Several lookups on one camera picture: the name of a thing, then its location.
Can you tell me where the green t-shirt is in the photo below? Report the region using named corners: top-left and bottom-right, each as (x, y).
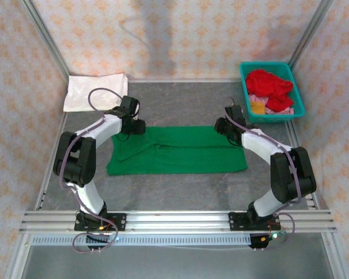
top-left (106, 125), bottom-right (248, 177)

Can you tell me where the orange t-shirt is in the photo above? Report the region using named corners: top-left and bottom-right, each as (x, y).
top-left (250, 101), bottom-right (266, 115)

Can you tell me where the pink t-shirt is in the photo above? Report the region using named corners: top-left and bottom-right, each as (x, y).
top-left (248, 93), bottom-right (295, 115)

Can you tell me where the white folded t-shirt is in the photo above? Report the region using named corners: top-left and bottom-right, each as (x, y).
top-left (63, 73), bottom-right (130, 113)

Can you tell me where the red t-shirt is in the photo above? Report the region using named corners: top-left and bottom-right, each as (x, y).
top-left (244, 69), bottom-right (294, 113)

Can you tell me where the teal plastic basket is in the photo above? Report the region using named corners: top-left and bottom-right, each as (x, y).
top-left (239, 61), bottom-right (306, 124)

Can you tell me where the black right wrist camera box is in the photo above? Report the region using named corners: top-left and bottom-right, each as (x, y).
top-left (224, 105), bottom-right (246, 125)

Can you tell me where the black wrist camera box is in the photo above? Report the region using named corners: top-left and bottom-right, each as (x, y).
top-left (224, 105), bottom-right (246, 125)
top-left (120, 95), bottom-right (141, 115)

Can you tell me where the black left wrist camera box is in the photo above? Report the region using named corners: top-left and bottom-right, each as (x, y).
top-left (120, 95), bottom-right (141, 115)

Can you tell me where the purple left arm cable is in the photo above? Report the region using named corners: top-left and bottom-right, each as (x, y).
top-left (59, 88), bottom-right (126, 254)

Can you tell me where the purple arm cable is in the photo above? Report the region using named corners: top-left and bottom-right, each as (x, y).
top-left (59, 88), bottom-right (126, 254)
top-left (224, 96), bottom-right (303, 252)

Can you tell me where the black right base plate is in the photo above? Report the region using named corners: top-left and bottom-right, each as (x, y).
top-left (229, 212), bottom-right (283, 232)

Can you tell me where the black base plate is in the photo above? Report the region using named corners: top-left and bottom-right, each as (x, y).
top-left (74, 212), bottom-right (127, 232)
top-left (229, 212), bottom-right (283, 232)

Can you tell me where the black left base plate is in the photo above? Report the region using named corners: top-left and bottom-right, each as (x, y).
top-left (74, 212), bottom-right (127, 232)

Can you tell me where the aluminium mounting rail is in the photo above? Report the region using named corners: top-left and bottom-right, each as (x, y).
top-left (19, 209), bottom-right (337, 234)

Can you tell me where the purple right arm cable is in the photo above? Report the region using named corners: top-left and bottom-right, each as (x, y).
top-left (224, 96), bottom-right (303, 252)

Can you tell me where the slotted grey cable duct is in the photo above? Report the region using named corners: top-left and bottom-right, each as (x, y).
top-left (29, 234), bottom-right (252, 246)

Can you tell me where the aluminium frame post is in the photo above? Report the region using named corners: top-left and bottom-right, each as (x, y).
top-left (19, 0), bottom-right (72, 75)
top-left (287, 0), bottom-right (334, 69)

